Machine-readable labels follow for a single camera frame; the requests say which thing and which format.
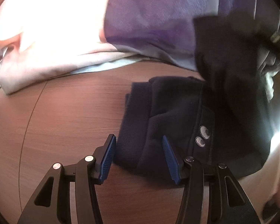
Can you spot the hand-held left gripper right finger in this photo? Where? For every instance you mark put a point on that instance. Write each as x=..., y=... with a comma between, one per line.
x=171, y=162

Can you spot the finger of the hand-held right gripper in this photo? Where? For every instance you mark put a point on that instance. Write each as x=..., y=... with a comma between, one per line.
x=274, y=37

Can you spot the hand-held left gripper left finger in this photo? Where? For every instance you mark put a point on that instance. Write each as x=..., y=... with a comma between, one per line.
x=107, y=161

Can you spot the dark navy pants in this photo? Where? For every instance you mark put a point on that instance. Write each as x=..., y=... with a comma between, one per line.
x=177, y=112

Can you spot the purple grey cloth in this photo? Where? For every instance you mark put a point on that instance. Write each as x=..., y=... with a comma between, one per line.
x=158, y=21

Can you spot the white cloth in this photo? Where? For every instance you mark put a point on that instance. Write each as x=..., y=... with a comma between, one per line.
x=51, y=32

